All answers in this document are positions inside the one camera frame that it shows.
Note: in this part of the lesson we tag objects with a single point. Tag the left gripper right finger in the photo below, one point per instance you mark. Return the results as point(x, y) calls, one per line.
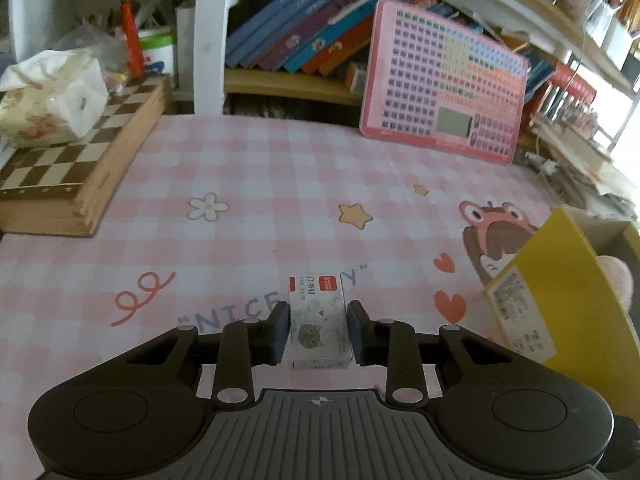
point(390, 344)

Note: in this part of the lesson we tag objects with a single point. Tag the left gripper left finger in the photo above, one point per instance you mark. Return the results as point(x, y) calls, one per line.
point(244, 345)

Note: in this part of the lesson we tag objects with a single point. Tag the small white staples box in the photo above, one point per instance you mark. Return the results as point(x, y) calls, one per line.
point(319, 330)

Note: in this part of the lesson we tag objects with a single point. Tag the pink plush toy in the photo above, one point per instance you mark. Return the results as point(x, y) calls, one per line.
point(619, 277)

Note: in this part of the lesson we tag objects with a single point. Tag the pink checkered tablecloth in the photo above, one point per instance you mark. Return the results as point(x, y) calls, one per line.
point(109, 344)

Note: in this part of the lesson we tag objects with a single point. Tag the yellow cardboard box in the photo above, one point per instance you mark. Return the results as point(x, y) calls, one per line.
point(554, 305)

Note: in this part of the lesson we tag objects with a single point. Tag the wooden chess board box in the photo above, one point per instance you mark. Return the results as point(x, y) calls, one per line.
point(64, 190)

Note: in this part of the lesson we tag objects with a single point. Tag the pile of papers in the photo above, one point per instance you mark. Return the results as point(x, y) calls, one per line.
point(577, 173)

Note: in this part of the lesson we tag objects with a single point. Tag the pink learning tablet board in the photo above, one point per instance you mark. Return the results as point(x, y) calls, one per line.
point(434, 83)

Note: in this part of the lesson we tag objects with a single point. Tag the red toy bottle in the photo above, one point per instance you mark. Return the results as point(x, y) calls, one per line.
point(129, 28)

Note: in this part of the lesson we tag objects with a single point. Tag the white green-lid jar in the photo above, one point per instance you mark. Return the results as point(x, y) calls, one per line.
point(159, 51)

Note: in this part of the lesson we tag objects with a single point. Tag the floral tissue pack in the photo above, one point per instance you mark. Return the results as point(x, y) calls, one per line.
point(54, 97)

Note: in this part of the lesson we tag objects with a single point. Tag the red books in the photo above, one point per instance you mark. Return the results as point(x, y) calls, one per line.
point(559, 86)

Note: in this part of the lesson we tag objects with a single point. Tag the row of blue books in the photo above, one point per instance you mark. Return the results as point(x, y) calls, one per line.
point(275, 34)

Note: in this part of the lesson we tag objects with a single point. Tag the white bookshelf frame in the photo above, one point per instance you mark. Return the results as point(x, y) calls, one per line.
point(215, 35)

